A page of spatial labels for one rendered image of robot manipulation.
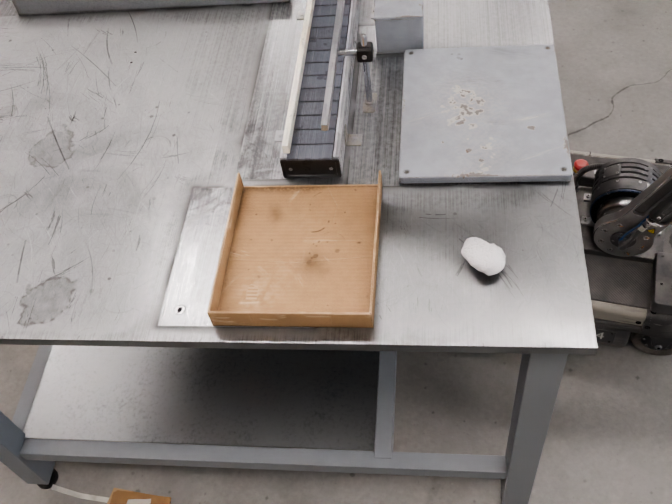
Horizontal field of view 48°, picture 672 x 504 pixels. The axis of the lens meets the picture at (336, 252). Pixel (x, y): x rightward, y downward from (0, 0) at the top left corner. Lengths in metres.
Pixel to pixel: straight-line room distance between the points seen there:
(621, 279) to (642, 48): 1.25
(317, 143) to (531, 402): 0.60
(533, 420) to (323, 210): 0.55
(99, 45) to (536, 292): 1.14
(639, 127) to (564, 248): 1.48
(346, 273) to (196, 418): 0.74
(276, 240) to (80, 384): 0.87
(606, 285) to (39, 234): 1.31
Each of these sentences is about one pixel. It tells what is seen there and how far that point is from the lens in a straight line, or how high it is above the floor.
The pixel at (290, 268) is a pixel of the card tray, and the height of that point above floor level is 0.83.
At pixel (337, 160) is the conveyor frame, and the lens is 1.35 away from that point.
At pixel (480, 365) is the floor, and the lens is 2.10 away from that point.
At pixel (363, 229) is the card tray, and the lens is 1.29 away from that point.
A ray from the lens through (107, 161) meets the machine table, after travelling 1.55.
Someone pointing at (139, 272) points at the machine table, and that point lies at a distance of 1.34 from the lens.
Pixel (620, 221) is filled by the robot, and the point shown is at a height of 0.40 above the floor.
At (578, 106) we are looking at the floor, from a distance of 2.77.
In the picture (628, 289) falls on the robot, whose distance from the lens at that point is 1.99.
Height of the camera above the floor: 1.84
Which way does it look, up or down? 52 degrees down
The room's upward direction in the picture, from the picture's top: 10 degrees counter-clockwise
